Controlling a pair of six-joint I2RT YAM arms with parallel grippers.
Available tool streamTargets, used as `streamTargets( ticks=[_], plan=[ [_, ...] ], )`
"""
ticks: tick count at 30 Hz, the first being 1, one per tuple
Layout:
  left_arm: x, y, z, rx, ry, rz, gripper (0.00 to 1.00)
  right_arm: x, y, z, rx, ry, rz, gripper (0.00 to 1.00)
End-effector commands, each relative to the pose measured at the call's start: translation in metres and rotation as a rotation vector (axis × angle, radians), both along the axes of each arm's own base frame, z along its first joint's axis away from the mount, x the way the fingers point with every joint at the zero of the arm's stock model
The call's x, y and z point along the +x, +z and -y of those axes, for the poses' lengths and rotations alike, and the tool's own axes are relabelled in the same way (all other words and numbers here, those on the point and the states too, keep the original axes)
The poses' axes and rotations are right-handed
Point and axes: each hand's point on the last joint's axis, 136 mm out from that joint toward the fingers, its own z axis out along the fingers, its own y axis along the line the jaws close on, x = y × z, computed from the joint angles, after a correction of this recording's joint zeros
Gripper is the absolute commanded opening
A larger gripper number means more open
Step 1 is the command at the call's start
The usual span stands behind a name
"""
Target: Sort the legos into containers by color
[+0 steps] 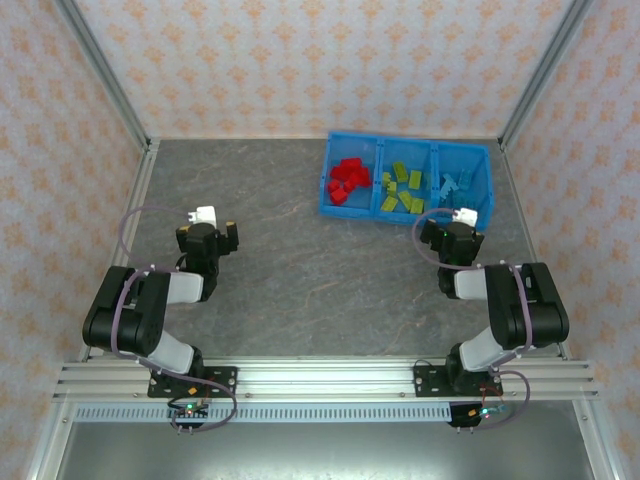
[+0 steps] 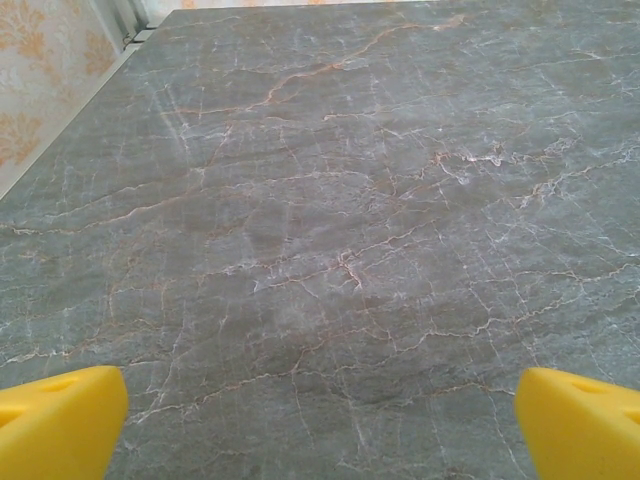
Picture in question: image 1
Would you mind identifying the aluminium frame post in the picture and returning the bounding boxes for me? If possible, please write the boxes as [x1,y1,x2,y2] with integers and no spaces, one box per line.
[52,0,154,151]
[498,0,597,149]

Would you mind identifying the black board bracket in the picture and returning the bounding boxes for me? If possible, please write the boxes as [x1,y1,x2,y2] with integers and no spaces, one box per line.
[167,404,211,432]
[446,401,506,430]

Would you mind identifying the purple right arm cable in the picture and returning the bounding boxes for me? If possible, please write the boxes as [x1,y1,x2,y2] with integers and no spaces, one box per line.
[412,208,532,433]

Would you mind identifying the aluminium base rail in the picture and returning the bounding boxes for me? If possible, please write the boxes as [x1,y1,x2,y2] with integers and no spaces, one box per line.
[52,357,600,403]

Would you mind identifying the aluminium side frame rail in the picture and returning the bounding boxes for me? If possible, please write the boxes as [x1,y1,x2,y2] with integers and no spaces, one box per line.
[24,138,161,480]
[498,139,629,480]

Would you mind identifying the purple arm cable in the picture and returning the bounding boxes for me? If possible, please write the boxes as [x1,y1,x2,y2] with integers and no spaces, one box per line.
[412,208,532,433]
[112,205,238,434]

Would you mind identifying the blue three-compartment plastic bin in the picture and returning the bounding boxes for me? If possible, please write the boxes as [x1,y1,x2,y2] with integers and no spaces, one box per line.
[318,130,496,232]

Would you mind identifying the slotted grey cable duct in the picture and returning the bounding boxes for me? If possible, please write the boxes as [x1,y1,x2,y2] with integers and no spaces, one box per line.
[74,403,455,425]

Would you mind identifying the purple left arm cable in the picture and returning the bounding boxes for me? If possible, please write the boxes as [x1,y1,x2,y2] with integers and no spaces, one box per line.
[112,205,238,434]

